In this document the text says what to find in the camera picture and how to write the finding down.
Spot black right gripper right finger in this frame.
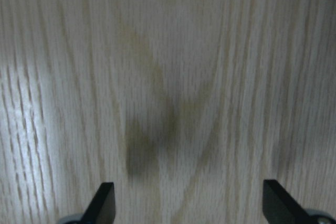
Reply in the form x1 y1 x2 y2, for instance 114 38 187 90
262 179 336 224

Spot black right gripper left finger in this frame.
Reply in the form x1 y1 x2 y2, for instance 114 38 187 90
59 182 117 224

